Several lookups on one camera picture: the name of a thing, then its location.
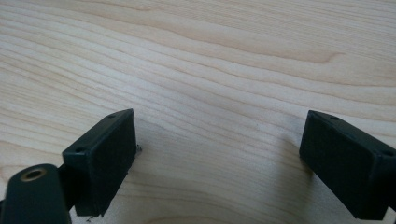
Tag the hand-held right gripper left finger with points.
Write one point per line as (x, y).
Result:
(106, 158)

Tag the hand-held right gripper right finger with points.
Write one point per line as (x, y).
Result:
(348, 168)

